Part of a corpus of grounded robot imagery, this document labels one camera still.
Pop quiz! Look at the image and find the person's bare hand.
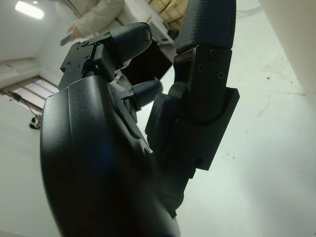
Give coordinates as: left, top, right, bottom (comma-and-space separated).
66, 24, 79, 40

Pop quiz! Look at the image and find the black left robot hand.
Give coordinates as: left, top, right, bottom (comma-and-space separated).
39, 0, 241, 237

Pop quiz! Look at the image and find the cream white two-slot toaster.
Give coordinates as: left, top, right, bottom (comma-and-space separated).
260, 0, 316, 96

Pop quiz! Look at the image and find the bright ceiling light panel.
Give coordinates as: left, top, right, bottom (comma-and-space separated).
14, 1, 44, 19

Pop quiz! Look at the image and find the white metal-frame desk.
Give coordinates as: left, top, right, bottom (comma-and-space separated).
145, 14, 175, 46

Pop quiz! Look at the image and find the white toaster power cord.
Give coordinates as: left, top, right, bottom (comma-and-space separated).
236, 1, 263, 15

